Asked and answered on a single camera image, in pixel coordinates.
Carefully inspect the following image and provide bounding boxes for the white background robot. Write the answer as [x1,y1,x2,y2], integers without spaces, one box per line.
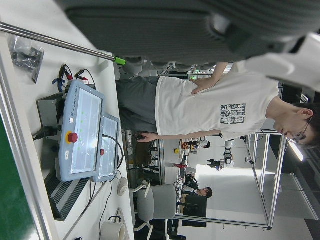
[206,138,236,171]

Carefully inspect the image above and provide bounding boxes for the white computer mouse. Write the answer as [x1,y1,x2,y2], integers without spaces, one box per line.
[116,176,129,196]

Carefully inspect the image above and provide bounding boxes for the green conveyor belt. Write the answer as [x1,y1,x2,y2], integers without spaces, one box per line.
[0,32,61,240]

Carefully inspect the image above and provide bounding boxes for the aluminium frame cell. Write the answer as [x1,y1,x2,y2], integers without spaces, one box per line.
[158,129,288,231]

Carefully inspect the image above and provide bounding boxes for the grey office chair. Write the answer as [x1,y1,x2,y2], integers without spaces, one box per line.
[129,182,179,240]

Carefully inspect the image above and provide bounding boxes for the white coffee mug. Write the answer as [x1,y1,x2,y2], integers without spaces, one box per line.
[99,216,127,240]

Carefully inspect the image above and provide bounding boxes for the plastic bag of black parts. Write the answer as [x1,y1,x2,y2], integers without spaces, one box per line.
[7,34,46,85]

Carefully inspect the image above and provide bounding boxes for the seated person in black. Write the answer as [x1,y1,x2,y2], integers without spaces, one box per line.
[182,186,214,201]

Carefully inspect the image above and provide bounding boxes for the chrome metal rod tool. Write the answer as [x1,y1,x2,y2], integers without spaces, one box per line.
[0,21,127,66]

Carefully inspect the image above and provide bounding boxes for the grey teach pendant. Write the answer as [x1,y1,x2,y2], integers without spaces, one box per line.
[93,113,121,183]
[58,79,106,183]

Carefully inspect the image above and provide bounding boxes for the person in white T-shirt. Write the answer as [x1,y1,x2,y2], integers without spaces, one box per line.
[115,61,320,151]

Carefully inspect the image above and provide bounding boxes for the black finned power unit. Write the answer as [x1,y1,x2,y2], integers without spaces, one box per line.
[44,172,91,222]

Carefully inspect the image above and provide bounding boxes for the red black crocodile clip lead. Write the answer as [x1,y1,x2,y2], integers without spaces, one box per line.
[58,63,74,81]
[74,68,96,87]

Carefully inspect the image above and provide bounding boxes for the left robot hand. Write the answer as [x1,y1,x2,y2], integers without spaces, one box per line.
[56,0,320,94]

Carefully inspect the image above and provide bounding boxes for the black background monitor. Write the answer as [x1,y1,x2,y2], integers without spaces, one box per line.
[180,194,208,228]

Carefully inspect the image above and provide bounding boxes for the long ceiling light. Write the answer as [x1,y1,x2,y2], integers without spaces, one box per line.
[287,141,305,162]

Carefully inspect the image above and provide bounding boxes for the dark grey metal box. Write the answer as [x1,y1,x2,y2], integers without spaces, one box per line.
[36,96,67,137]

